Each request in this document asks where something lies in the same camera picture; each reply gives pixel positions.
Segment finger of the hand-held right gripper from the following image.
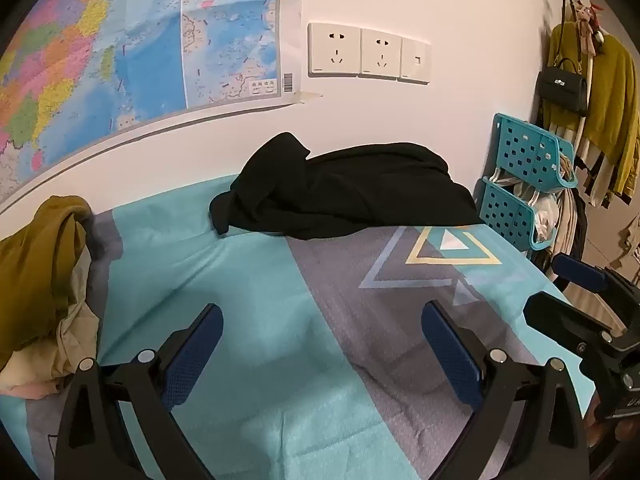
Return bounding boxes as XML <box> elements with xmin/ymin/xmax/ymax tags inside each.
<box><xmin>552</xmin><ymin>253</ymin><xmax>640</xmax><ymax>311</ymax></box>
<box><xmin>523</xmin><ymin>292</ymin><xmax>626</xmax><ymax>361</ymax></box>

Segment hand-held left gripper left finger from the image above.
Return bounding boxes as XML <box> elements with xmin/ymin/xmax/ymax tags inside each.
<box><xmin>54</xmin><ymin>303</ymin><xmax>224</xmax><ymax>480</ymax></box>

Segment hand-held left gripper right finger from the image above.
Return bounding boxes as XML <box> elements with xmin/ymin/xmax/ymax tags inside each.
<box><xmin>421</xmin><ymin>300</ymin><xmax>591</xmax><ymax>480</ymax></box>

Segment black coat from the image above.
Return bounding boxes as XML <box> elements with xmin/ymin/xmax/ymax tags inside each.
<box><xmin>209</xmin><ymin>132</ymin><xmax>493</xmax><ymax>240</ymax></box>

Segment hanging beige clothes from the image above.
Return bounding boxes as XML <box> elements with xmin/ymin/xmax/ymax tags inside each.
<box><xmin>542</xmin><ymin>190</ymin><xmax>588</xmax><ymax>281</ymax></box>

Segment person's right hand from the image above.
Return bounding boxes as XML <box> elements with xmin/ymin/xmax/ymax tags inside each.
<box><xmin>587</xmin><ymin>409</ymin><xmax>640</xmax><ymax>448</ymax></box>

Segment teal and grey bed sheet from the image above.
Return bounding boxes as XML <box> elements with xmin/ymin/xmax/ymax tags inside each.
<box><xmin>0</xmin><ymin>175</ymin><xmax>601</xmax><ymax>480</ymax></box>

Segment teal plastic basket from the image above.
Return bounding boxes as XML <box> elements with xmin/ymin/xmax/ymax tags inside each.
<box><xmin>480</xmin><ymin>177</ymin><xmax>557</xmax><ymax>252</ymax></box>
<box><xmin>490</xmin><ymin>113</ymin><xmax>579</xmax><ymax>193</ymax></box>

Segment hanging striped cloth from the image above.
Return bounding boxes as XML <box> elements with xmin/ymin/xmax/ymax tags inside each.
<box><xmin>540</xmin><ymin>105</ymin><xmax>623</xmax><ymax>207</ymax></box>

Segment cream garment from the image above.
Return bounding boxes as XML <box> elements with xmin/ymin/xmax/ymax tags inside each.
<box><xmin>0</xmin><ymin>305</ymin><xmax>101</xmax><ymax>396</ymax></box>

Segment pink garment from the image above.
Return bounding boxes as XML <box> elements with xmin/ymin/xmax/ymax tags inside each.
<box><xmin>0</xmin><ymin>382</ymin><xmax>66</xmax><ymax>402</ymax></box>

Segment hanging olive sweater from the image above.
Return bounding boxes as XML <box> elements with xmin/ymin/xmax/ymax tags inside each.
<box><xmin>547</xmin><ymin>22</ymin><xmax>640</xmax><ymax>198</ymax></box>

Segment olive garment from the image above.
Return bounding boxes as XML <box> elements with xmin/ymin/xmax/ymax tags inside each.
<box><xmin>0</xmin><ymin>195</ymin><xmax>93</xmax><ymax>371</ymax></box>

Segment black handbag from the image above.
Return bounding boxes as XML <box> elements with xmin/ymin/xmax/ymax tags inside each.
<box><xmin>536</xmin><ymin>57</ymin><xmax>590</xmax><ymax>116</ymax></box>

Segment white wall socket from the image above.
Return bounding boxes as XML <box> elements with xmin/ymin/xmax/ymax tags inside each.
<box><xmin>359</xmin><ymin>28</ymin><xmax>403</xmax><ymax>81</ymax></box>
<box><xmin>307</xmin><ymin>22</ymin><xmax>362</xmax><ymax>79</ymax></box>

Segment colourful wall map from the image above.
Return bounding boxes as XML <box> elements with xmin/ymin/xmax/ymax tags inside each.
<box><xmin>0</xmin><ymin>0</ymin><xmax>323</xmax><ymax>211</ymax></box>

